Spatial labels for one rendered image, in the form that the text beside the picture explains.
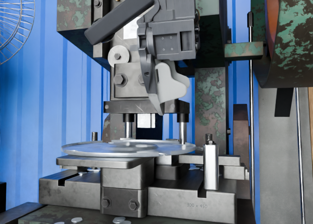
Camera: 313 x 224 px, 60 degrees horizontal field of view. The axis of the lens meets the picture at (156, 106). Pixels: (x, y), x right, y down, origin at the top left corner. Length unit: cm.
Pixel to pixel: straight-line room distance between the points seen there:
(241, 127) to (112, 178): 51
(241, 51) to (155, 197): 47
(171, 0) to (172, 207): 39
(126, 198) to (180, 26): 36
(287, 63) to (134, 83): 31
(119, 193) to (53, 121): 174
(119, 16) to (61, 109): 183
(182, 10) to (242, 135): 62
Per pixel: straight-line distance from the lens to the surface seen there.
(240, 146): 93
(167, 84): 41
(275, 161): 188
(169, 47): 39
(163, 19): 40
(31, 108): 241
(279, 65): 56
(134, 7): 39
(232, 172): 67
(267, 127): 185
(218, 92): 87
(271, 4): 105
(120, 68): 64
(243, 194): 91
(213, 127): 86
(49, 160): 232
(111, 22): 41
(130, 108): 66
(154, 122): 70
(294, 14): 48
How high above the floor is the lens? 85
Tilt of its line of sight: 2 degrees up
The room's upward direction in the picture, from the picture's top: straight up
